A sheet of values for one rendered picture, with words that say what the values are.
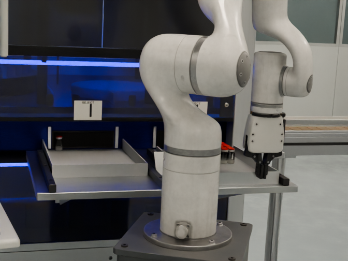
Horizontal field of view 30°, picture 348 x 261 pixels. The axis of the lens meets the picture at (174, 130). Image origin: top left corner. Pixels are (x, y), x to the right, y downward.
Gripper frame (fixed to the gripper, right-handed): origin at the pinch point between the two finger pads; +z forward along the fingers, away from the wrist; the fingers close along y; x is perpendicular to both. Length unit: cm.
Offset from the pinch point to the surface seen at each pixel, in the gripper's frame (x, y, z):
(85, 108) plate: -39, 42, -10
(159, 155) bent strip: -16.4, 23.9, -0.7
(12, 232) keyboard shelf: 7, 65, 12
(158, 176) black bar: -4.4, 27.3, 2.3
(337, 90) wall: -500, -312, 38
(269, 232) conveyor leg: -55, -30, 38
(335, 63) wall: -500, -306, 7
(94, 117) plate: -39, 39, -8
